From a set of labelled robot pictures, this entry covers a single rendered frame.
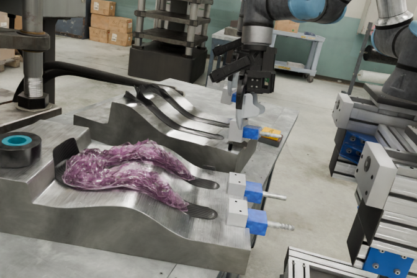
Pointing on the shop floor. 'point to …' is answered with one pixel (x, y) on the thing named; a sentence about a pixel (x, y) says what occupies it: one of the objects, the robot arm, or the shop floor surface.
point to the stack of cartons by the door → (109, 24)
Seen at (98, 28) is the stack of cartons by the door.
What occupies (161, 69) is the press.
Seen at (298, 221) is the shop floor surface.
